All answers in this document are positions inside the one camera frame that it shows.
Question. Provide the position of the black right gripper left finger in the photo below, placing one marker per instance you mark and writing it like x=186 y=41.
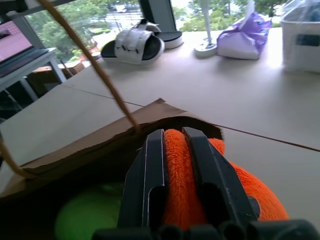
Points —
x=140 y=185

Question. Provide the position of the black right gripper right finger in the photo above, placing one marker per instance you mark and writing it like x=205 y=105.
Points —
x=215 y=180

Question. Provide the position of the orange plush toy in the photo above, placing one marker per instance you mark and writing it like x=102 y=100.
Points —
x=185 y=180

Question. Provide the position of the green plush toy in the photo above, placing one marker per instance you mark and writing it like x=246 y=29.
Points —
x=87 y=212

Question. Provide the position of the brown paper bag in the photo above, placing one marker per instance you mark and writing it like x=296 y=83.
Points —
x=75 y=160

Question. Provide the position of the white and black slide sandal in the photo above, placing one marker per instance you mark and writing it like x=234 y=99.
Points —
x=133 y=47
x=167 y=37

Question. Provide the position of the white desk fan stand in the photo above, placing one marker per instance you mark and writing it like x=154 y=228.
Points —
x=207 y=37

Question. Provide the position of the purple wet wipes pack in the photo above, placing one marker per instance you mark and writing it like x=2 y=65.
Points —
x=243 y=40

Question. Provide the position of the white side table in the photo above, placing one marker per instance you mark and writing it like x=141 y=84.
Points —
x=27 y=70

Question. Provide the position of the white plastic storage box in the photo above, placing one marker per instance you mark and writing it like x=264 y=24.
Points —
x=301 y=37

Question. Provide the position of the laptop computer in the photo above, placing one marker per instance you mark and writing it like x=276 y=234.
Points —
x=15 y=47

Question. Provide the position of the dark window frame pillar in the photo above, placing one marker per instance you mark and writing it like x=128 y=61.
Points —
x=157 y=15

